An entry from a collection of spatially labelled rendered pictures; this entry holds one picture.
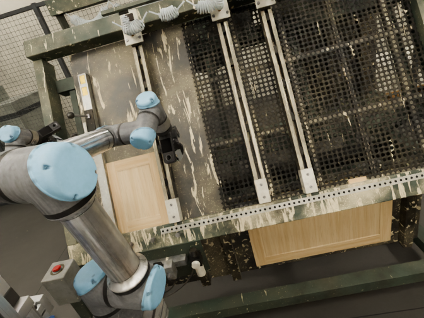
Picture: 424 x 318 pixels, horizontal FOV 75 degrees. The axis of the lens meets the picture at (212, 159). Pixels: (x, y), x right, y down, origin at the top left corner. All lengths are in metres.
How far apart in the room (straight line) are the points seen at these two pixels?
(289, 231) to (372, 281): 0.57
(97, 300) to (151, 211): 0.78
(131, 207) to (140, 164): 0.24
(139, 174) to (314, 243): 1.21
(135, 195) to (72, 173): 1.06
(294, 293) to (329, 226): 0.47
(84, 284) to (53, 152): 0.44
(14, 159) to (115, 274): 0.35
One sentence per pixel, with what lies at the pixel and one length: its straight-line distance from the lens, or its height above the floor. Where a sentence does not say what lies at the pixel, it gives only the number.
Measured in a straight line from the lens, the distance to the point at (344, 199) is 1.57.
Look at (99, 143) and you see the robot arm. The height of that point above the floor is 1.57.
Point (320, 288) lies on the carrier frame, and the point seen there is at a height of 0.18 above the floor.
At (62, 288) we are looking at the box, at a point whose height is 0.87.
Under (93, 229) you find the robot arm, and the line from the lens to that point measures 0.67.
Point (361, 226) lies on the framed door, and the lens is 2.06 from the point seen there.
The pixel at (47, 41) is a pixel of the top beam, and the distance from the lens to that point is 1.94.
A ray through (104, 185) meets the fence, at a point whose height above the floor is 1.14.
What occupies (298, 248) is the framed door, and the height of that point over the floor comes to 0.34.
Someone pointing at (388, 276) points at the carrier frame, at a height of 0.18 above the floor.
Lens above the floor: 1.81
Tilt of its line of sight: 26 degrees down
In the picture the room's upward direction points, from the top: 16 degrees counter-clockwise
